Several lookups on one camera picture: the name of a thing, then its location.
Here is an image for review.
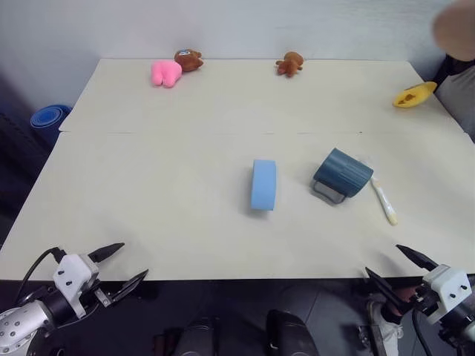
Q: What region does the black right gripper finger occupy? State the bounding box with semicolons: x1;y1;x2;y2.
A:
365;267;404;314
396;243;440;272

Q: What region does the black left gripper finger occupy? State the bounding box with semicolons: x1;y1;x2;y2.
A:
88;243;125;263
111;269;150;302

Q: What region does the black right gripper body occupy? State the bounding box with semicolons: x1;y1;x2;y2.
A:
393;283;438;317

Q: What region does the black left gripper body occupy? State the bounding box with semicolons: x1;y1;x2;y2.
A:
79;258;117;309

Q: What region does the person's bare hand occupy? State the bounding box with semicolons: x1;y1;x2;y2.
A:
431;0;475;62

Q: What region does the white sneaker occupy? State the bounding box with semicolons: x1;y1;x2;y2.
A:
366;295;404;350

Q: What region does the white and yellow toothbrush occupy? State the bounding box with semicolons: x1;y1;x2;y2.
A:
361;159;399;227

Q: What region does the dark grey rounded shape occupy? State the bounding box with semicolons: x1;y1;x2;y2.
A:
173;317;220;356

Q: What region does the black rounded shape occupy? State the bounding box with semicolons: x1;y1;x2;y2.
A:
265;309;321;356

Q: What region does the dark teal ribbed cup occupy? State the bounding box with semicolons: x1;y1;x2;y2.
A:
310;147;375;205

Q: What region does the black padded object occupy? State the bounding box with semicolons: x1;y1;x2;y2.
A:
0;110;51;233

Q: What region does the light blue soap box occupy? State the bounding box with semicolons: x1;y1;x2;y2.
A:
250;159;278;214

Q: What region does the yellow plush toy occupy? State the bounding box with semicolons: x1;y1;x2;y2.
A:
392;81;439;110

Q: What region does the person in grey shirt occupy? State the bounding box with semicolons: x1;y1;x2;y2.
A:
433;53;475;145

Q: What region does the pink plush toy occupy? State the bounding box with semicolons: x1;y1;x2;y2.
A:
150;59;184;90

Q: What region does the brown bear plush toy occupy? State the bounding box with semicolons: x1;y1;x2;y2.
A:
173;48;206;73

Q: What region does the small brown plush toy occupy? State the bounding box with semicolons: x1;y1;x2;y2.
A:
275;51;306;79

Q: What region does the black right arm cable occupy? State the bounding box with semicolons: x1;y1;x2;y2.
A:
410;309;433;356

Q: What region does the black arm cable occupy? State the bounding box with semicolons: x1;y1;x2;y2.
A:
410;309;433;356
13;247;67;300

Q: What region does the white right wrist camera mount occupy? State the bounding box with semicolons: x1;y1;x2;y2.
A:
422;263;472;326

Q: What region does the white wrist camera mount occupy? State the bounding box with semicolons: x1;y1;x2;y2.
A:
52;254;100;319
422;263;472;326

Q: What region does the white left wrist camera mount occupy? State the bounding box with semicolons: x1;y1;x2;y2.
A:
52;254;100;319

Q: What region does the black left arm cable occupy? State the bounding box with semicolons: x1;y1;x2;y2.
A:
13;247;67;300

